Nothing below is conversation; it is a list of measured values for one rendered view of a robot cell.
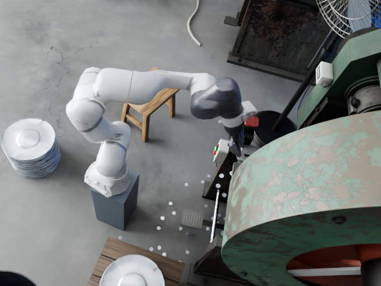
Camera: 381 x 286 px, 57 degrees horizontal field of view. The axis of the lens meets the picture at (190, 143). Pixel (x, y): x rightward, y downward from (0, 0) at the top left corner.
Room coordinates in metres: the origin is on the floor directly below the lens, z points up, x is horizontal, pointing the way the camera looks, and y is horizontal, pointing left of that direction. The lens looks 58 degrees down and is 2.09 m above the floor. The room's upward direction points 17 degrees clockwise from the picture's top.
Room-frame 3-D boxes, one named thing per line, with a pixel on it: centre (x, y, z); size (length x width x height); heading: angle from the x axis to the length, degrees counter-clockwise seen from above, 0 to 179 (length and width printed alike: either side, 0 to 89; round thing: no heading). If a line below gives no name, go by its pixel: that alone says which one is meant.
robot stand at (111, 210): (0.69, 0.30, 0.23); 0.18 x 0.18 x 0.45; 84
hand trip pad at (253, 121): (1.07, -0.25, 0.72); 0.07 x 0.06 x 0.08; 95
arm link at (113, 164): (0.65, 0.30, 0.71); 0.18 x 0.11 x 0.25; 6
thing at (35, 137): (0.87, 0.91, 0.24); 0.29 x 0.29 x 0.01
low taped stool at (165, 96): (1.41, 0.34, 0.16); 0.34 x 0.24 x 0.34; 156
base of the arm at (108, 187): (0.69, 0.34, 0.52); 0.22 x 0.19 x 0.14; 84
